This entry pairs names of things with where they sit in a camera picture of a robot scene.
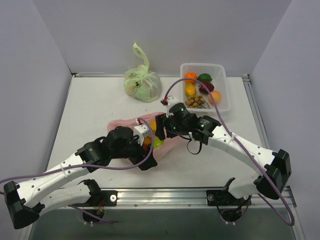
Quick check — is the yellow green mango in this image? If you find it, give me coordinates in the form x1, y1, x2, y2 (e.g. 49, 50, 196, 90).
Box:
184, 82, 197, 97

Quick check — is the green lime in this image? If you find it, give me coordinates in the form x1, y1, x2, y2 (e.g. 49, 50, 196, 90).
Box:
197, 73, 213, 83

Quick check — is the green plastic bag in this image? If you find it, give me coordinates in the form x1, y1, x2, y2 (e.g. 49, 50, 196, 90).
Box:
123, 42, 162, 103

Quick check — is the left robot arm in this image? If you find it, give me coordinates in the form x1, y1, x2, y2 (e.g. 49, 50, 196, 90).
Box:
2, 117, 157, 229

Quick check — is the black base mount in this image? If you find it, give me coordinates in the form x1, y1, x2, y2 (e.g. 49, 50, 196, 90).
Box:
206, 189, 252, 226
70, 190, 118, 226

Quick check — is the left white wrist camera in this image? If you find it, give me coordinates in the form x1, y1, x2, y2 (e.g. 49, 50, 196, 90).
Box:
133, 123, 152, 146

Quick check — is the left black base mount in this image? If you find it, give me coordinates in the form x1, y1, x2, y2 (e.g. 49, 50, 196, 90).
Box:
70, 190, 118, 226

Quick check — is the aluminium rail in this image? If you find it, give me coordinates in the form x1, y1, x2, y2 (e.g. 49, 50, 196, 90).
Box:
27, 187, 298, 210
241, 73, 280, 173

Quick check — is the dark red apple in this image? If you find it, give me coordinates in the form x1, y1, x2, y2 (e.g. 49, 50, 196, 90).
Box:
198, 81, 215, 95

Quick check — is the brown longan bunch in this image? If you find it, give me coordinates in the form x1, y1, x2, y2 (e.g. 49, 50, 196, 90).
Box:
184, 94, 211, 109

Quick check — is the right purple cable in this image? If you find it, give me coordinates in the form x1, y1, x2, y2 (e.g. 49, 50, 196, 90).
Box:
161, 78, 296, 227

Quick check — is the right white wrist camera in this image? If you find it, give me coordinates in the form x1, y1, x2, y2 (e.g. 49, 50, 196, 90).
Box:
160, 96, 181, 118

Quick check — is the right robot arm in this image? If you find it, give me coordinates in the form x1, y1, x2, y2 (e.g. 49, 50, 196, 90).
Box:
164, 102, 292, 205

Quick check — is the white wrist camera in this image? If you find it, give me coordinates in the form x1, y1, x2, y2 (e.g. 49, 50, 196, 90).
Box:
133, 123, 152, 146
160, 96, 181, 118

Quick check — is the white plastic basket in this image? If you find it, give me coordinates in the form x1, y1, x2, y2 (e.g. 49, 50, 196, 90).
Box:
180, 63, 231, 116

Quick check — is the peach fruit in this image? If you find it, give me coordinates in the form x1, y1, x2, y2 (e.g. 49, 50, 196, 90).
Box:
207, 91, 222, 106

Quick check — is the pink plastic bag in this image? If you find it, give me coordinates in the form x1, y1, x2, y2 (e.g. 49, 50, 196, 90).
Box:
107, 112, 183, 161

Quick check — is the small orange carrot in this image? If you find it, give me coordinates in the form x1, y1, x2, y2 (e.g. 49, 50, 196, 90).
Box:
143, 136, 152, 146

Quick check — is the yellow banana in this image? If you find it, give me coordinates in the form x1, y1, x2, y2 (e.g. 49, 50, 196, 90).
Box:
149, 120, 157, 134

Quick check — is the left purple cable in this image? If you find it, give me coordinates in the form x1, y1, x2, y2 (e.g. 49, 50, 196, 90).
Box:
0, 117, 155, 225

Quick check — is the aluminium front rail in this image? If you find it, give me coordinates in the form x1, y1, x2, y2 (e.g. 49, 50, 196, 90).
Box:
27, 187, 298, 210

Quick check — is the green apple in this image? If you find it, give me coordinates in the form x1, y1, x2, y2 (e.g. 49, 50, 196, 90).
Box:
153, 138, 164, 149

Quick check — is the aluminium right side rail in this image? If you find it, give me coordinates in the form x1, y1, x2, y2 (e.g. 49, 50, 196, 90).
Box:
241, 73, 280, 173

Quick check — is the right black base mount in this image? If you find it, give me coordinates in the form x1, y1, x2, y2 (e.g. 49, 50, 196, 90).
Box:
206, 189, 252, 226

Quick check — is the orange fruit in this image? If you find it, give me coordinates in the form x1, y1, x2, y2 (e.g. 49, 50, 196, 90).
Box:
184, 71, 198, 85

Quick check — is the purple cable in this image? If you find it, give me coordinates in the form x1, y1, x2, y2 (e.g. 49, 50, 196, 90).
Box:
0, 117, 155, 225
161, 78, 296, 227

